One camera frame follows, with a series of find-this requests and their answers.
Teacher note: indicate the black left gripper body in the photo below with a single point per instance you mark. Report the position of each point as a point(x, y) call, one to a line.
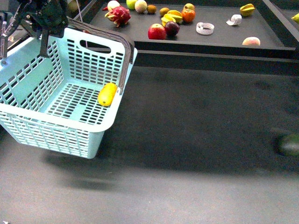
point(50, 15)

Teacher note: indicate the light blue plastic basket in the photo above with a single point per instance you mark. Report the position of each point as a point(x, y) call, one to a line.
point(51, 101)

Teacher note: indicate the red yellow small mango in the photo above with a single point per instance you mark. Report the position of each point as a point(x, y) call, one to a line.
point(189, 6)

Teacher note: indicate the white pink fruit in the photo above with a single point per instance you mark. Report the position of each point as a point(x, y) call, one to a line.
point(112, 4)

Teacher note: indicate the pink dragon fruit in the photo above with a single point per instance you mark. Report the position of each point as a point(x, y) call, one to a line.
point(120, 16)

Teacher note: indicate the green apple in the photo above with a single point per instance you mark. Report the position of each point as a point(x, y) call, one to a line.
point(131, 4)

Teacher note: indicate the pale round melon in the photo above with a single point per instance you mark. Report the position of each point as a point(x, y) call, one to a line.
point(141, 6)

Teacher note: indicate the brown kiwi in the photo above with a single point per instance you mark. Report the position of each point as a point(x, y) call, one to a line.
point(163, 11)
point(151, 9)

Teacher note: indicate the large red apple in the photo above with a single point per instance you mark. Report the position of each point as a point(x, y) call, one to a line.
point(156, 32)

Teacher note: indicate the dark purple plum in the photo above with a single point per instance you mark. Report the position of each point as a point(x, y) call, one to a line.
point(171, 28)

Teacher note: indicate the yellow star fruit front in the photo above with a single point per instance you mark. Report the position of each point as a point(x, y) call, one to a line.
point(172, 15)

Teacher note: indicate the yellow star fruit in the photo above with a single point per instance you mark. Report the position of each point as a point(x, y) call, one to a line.
point(172, 15)
point(247, 10)

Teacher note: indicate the yellow star fruit right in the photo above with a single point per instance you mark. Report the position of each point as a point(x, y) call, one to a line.
point(247, 10)

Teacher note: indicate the pale peach front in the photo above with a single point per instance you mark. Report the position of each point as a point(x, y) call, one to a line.
point(251, 41)

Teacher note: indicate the black display tray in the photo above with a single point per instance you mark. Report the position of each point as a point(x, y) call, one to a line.
point(209, 33)

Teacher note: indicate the green avocado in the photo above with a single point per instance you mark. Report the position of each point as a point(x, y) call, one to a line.
point(287, 145)

